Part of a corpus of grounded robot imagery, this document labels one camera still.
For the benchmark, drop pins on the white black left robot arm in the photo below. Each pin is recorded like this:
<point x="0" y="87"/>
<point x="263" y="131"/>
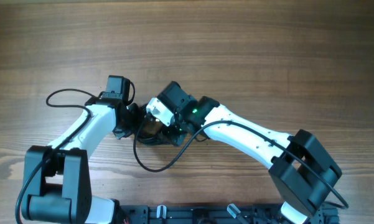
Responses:
<point x="56" y="186"/>

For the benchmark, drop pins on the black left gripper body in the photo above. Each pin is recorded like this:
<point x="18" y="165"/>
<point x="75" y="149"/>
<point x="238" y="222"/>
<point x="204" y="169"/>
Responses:
<point x="133" y="122"/>

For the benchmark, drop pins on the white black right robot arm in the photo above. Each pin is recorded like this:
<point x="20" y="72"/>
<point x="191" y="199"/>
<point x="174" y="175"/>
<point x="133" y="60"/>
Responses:
<point x="302" y="170"/>

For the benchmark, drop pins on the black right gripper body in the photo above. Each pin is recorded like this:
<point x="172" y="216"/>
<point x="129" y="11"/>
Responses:
<point x="175" y="131"/>

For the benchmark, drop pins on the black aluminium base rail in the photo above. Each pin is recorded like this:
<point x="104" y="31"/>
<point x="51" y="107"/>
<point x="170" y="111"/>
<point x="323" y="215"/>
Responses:
<point x="255" y="214"/>

